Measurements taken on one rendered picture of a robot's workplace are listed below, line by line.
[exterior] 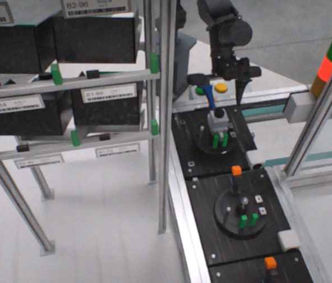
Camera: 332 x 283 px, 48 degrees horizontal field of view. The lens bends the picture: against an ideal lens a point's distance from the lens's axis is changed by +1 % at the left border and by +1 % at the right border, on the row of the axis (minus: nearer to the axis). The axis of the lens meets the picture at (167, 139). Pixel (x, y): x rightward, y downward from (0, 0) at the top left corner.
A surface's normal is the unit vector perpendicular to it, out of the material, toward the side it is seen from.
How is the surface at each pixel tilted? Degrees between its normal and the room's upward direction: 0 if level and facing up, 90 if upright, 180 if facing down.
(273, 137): 0
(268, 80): 0
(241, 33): 51
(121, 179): 0
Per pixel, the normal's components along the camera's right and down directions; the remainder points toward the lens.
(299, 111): 0.19, 0.78
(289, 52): 0.02, -0.61
